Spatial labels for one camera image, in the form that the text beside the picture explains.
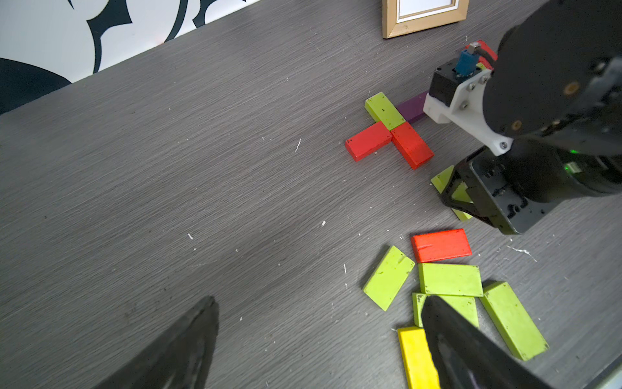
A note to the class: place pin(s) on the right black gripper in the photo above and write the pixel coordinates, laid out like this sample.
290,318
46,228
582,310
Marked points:
499,187

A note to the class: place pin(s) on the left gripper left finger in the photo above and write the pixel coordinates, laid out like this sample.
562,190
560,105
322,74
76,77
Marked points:
180,357

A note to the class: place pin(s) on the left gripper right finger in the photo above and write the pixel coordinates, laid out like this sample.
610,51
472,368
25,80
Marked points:
464,357

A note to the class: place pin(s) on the purple block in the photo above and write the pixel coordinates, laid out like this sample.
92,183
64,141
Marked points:
412,110

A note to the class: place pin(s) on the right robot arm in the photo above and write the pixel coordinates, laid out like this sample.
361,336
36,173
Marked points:
547,113

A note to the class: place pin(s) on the yellow block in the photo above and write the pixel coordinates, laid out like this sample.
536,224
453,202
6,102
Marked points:
417,359

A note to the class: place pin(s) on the lime block pair centre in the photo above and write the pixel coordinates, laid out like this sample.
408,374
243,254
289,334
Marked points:
458,285

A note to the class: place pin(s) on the wooden picture frame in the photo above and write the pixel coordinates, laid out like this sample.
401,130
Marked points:
402,17

